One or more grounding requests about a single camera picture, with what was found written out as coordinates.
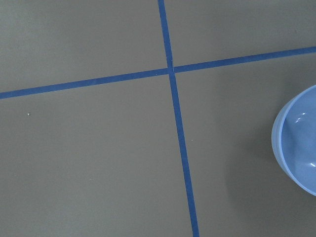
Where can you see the blue bowl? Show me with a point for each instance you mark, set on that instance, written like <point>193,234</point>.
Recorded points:
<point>293,139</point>

